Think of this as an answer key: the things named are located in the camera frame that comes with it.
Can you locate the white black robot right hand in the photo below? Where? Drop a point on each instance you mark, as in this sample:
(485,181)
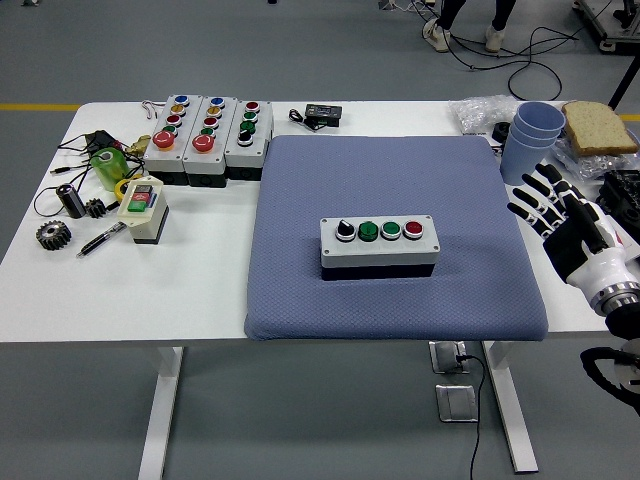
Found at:
(570,255)

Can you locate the grey four-button control box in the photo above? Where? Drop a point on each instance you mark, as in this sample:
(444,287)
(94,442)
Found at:
(242,157)
(350,252)

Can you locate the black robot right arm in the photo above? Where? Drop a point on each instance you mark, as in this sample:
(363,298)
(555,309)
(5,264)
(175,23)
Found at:
(622,320)

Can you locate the grey five-button control box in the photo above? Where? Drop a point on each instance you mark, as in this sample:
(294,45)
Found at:
(200,162)
(160,160)

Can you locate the white card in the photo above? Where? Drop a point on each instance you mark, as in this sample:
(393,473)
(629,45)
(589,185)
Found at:
(635,242)

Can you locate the black mechanical device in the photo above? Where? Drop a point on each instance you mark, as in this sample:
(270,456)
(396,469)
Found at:
(622,195)

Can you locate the clear bag of metal parts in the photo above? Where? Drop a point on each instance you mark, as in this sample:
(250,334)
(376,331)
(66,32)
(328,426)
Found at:
(595,165)

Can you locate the blue plastic cup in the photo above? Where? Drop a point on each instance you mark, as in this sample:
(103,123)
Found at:
(540,117)
(520,165)
(520,134)

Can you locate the bread slice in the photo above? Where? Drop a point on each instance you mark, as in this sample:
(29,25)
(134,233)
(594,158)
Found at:
(597,127)

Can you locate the white printed booklet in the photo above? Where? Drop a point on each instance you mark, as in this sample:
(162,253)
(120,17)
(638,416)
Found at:
(495,147)

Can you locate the black round part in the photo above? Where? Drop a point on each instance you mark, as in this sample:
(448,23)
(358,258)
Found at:
(500,132)

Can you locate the steel floor outlet box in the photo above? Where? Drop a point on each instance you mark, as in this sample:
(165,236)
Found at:
(445,357)

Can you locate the white table leg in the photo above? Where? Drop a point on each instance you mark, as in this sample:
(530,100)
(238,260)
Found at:
(162,410)
(510,410)

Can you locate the clear bubble wrap bag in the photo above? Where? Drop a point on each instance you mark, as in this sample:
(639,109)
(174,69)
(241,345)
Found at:
(480,112)

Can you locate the steel floor cover plate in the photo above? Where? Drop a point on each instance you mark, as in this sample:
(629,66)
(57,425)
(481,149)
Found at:
(456,402)

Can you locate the person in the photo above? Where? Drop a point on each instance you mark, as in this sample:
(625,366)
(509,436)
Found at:
(440,35)

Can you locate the blue-grey padded mat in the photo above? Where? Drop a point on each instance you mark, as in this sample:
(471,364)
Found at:
(300,190)

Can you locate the black digital meter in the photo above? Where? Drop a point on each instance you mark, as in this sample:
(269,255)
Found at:
(322,114)

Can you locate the brass fitting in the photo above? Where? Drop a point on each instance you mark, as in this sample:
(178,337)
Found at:
(137,146)

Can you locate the yellow tape roll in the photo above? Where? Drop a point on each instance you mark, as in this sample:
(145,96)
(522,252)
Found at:
(120,190)

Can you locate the green translucent cylinder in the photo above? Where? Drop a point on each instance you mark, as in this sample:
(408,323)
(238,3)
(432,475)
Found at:
(107,170)

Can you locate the black silver pen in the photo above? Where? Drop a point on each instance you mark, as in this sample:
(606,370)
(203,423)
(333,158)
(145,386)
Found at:
(97,242)

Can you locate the small black steel gear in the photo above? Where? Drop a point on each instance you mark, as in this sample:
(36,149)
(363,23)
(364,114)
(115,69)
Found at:
(95,209)

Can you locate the black power adapter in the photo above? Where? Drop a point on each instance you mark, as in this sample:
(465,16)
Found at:
(100,140)

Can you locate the black cylindrical capacitor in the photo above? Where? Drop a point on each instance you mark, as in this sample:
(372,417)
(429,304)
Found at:
(72,202)

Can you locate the large black steel gear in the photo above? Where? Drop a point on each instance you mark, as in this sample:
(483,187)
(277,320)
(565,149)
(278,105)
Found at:
(56,240)

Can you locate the metal equipment frame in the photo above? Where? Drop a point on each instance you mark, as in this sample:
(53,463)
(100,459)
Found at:
(612,37)

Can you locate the cream red-green switch box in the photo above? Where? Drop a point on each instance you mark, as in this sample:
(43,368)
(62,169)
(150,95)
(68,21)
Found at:
(145,225)

